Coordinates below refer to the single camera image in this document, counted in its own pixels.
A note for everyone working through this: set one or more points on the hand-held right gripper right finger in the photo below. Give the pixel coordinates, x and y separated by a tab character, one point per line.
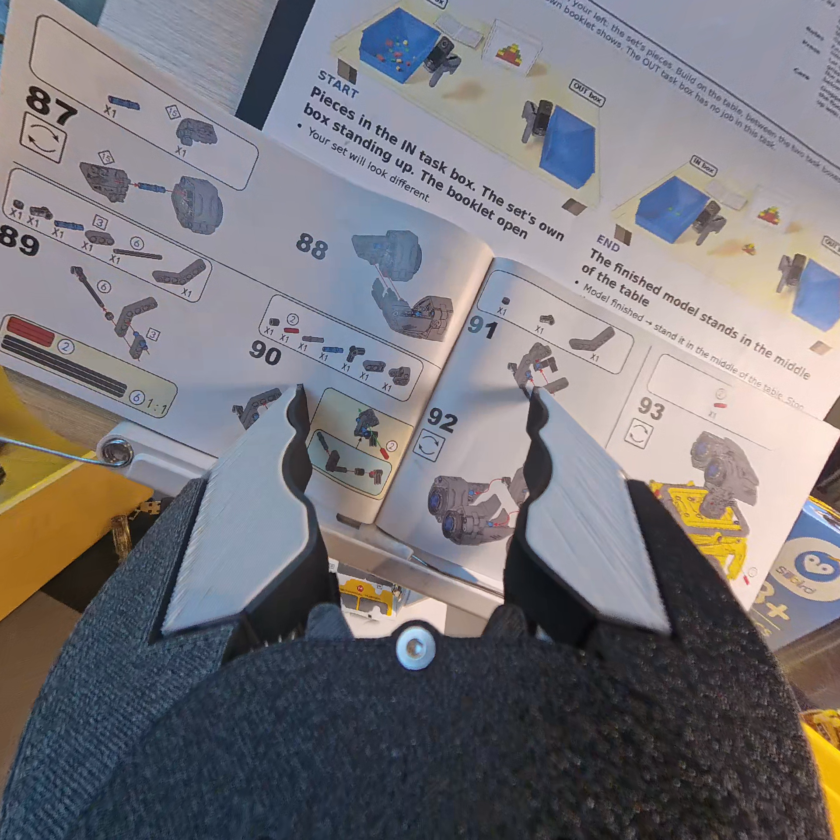
590	538

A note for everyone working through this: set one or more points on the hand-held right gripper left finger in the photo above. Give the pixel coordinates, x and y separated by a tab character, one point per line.
249	538

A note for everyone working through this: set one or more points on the instruction booklet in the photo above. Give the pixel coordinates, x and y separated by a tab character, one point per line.
262	275

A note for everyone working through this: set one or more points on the grey desk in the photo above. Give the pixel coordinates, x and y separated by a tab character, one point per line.
26	663

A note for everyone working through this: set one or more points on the printed task sheet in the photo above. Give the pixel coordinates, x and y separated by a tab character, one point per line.
525	79

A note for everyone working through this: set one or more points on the yellow printed leaflet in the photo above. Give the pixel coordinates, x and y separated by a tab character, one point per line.
367	594

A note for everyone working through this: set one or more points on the blue robot kit box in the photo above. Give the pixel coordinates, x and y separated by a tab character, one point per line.
807	571

